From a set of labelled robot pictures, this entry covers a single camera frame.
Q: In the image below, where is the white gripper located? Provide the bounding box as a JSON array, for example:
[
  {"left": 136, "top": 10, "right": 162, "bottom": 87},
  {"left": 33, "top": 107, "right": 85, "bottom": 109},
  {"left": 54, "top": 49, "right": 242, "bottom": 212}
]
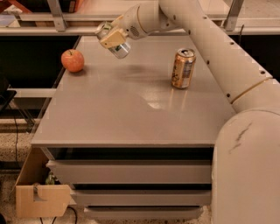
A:
[{"left": 99, "top": 5, "right": 147, "bottom": 49}]

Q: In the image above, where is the white green 7up can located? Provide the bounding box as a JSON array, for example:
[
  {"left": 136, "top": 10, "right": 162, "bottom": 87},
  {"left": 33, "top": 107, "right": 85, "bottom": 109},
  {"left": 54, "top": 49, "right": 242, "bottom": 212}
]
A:
[{"left": 95, "top": 22, "right": 130, "bottom": 59}]

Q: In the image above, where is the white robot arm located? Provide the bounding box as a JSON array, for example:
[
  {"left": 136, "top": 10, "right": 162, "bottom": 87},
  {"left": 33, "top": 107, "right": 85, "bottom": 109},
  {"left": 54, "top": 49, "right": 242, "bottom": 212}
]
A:
[{"left": 101, "top": 0, "right": 280, "bottom": 224}]

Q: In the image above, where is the orange soda can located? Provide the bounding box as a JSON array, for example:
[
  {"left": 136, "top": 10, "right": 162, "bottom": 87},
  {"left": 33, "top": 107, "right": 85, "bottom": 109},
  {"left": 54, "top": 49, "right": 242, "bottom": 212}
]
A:
[{"left": 171, "top": 48, "right": 196, "bottom": 89}]

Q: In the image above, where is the red apple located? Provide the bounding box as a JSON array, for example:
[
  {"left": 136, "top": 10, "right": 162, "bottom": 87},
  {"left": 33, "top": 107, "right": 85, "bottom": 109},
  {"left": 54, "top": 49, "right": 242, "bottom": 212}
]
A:
[{"left": 60, "top": 49, "right": 84, "bottom": 73}]

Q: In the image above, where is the grey drawer cabinet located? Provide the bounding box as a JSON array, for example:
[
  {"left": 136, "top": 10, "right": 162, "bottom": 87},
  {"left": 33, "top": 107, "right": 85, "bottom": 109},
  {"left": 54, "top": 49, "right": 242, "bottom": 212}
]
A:
[{"left": 31, "top": 34, "right": 237, "bottom": 221}]

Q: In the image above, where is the top grey drawer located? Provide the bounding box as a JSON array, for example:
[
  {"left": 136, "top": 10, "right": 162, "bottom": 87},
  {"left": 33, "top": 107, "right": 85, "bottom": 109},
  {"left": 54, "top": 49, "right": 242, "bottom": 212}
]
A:
[{"left": 47, "top": 160, "right": 211, "bottom": 185}]

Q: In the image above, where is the grey drawer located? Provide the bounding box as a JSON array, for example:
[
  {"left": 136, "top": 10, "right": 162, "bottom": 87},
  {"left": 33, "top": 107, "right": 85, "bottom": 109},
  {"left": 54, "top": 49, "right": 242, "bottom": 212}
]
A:
[
  {"left": 71, "top": 190, "right": 211, "bottom": 207},
  {"left": 47, "top": 160, "right": 211, "bottom": 185},
  {"left": 84, "top": 206, "right": 203, "bottom": 220}
]

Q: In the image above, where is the green bottle in box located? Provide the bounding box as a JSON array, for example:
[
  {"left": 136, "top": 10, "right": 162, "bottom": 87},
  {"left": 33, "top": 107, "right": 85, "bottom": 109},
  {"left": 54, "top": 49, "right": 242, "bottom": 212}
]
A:
[{"left": 45, "top": 171, "right": 56, "bottom": 185}]

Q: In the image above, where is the middle grey drawer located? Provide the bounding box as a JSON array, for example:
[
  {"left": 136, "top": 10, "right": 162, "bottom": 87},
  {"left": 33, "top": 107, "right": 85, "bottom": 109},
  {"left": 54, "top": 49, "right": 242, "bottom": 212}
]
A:
[{"left": 71, "top": 190, "right": 211, "bottom": 207}]

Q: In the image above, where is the cardboard box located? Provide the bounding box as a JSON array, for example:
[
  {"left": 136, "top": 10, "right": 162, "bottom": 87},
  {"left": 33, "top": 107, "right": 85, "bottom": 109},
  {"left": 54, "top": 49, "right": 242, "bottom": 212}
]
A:
[{"left": 15, "top": 148, "right": 71, "bottom": 218}]

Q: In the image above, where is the bottom grey drawer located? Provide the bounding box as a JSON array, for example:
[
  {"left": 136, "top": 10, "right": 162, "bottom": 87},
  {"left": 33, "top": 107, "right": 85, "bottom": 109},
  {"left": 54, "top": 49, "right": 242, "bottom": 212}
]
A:
[{"left": 84, "top": 206, "right": 203, "bottom": 220}]

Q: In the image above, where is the black cable at right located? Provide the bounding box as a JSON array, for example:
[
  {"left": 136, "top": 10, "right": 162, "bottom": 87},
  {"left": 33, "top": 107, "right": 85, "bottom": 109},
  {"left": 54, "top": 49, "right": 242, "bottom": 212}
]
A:
[{"left": 237, "top": 24, "right": 245, "bottom": 45}]

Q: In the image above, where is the metal frame railing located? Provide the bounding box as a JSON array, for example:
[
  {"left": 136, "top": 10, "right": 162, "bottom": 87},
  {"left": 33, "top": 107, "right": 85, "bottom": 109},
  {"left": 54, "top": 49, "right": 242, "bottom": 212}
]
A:
[{"left": 0, "top": 0, "right": 280, "bottom": 36}]

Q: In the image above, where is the black cable on floor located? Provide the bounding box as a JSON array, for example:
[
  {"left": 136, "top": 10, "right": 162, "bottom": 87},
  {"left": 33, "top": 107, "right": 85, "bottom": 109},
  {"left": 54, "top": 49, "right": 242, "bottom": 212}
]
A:
[{"left": 38, "top": 205, "right": 79, "bottom": 224}]

